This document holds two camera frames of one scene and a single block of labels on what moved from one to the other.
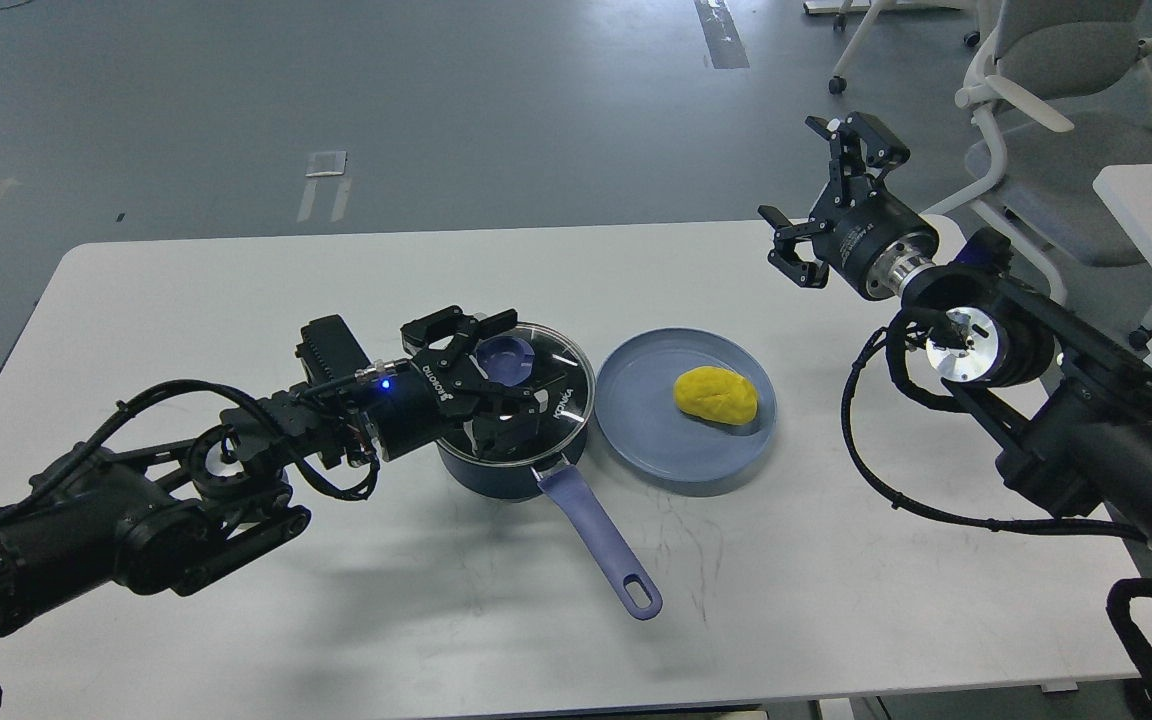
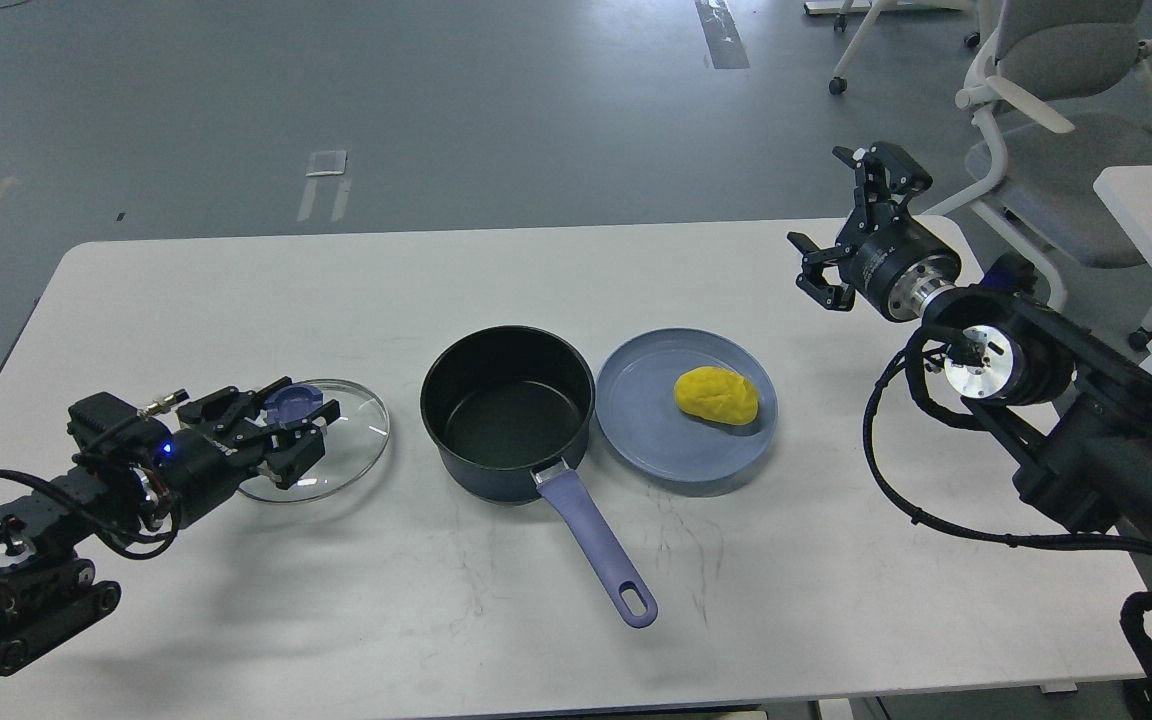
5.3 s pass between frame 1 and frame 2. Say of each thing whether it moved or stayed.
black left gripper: moved
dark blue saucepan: stayed
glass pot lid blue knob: moved
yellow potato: stayed
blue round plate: stayed
